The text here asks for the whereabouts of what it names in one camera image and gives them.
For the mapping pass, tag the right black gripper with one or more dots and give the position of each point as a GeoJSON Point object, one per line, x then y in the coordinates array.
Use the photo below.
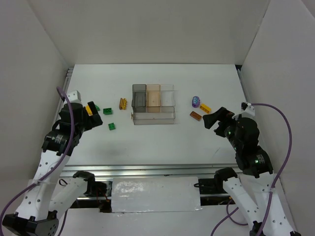
{"type": "Point", "coordinates": [222, 123]}

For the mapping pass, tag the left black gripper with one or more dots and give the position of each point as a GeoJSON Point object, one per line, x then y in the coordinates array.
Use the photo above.
{"type": "Point", "coordinates": [86, 117]}

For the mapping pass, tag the yellow lego brick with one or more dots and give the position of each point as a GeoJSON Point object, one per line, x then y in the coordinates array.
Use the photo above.
{"type": "Point", "coordinates": [205, 108]}
{"type": "Point", "coordinates": [88, 110]}

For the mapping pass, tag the brown lego brick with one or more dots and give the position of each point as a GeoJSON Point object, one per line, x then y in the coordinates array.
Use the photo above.
{"type": "Point", "coordinates": [196, 116]}

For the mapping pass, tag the brown yellow lego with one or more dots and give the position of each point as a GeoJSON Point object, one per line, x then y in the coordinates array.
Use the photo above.
{"type": "Point", "coordinates": [123, 104]}

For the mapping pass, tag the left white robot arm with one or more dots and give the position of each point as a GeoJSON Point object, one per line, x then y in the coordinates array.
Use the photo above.
{"type": "Point", "coordinates": [40, 213]}

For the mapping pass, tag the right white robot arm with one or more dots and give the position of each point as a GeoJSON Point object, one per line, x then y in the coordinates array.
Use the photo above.
{"type": "Point", "coordinates": [264, 213]}

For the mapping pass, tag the purple butterfly lego piece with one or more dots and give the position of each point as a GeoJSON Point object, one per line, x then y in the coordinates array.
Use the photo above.
{"type": "Point", "coordinates": [195, 102]}

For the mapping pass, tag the smoky grey plastic container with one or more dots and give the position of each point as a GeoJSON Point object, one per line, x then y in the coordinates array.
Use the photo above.
{"type": "Point", "coordinates": [139, 98]}

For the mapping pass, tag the clear long plastic container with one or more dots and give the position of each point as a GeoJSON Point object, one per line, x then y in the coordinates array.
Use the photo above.
{"type": "Point", "coordinates": [154, 116]}

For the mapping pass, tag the clear square plastic container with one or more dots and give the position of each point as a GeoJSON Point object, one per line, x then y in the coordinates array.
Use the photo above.
{"type": "Point", "coordinates": [167, 95]}

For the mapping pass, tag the orange tinted plastic container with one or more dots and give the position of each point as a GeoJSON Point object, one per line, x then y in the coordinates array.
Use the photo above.
{"type": "Point", "coordinates": [153, 102]}

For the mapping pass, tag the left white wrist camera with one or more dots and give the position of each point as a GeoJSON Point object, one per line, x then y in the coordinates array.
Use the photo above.
{"type": "Point", "coordinates": [74, 97]}

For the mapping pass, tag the aluminium frame rail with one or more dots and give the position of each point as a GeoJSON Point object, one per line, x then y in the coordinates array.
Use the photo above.
{"type": "Point", "coordinates": [148, 170]}

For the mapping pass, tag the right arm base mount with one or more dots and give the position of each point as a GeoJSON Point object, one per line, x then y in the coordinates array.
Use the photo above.
{"type": "Point", "coordinates": [211, 192]}

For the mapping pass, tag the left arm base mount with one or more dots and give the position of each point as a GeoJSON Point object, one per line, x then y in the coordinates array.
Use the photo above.
{"type": "Point", "coordinates": [99, 198]}

